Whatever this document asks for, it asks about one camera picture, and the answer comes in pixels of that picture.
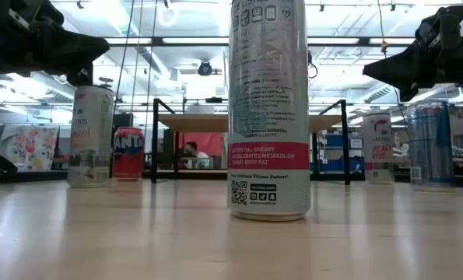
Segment floral print cloth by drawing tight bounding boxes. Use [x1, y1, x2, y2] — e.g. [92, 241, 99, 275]
[0, 124, 61, 173]

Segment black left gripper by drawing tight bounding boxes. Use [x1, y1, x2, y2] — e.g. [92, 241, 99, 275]
[0, 0, 110, 87]

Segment person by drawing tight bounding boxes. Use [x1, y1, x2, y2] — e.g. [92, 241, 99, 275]
[182, 141, 212, 169]

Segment white hanging ring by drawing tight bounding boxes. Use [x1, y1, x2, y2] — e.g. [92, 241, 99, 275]
[156, 3, 180, 28]

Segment Celsius can with pink band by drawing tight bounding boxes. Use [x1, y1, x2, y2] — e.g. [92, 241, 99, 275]
[226, 0, 312, 222]

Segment black hanging cable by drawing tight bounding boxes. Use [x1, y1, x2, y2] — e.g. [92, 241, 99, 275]
[113, 0, 135, 116]
[143, 0, 158, 143]

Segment blue storage bins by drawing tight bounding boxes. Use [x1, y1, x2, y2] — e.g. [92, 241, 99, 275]
[310, 134, 367, 174]

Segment tan hanging cable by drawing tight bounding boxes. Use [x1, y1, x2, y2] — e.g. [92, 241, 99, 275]
[131, 0, 144, 128]

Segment red panel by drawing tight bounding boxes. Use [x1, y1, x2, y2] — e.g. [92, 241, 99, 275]
[178, 131, 224, 159]

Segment Celsius Peach Vibe can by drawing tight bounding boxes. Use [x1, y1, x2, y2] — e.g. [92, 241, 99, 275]
[362, 110, 395, 184]

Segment red Fanta can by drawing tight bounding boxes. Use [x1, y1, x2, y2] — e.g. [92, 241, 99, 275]
[112, 126, 146, 182]

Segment black monitor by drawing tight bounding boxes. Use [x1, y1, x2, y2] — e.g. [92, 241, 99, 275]
[112, 112, 134, 129]

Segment wooden shelf with black legs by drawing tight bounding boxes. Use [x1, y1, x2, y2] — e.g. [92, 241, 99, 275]
[151, 98, 352, 186]

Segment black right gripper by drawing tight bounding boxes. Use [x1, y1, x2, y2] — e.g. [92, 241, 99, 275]
[362, 0, 463, 103]

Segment blue silver energy drink can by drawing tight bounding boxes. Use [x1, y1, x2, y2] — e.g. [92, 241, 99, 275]
[405, 101, 456, 192]

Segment yellow hanging rope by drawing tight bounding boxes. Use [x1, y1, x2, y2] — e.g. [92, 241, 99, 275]
[377, 0, 390, 55]

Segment black aluminium table frame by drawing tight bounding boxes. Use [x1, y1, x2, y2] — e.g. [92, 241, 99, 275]
[0, 166, 463, 190]

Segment Celsius can with orange script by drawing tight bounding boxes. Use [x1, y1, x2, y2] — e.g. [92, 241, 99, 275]
[66, 84, 114, 189]

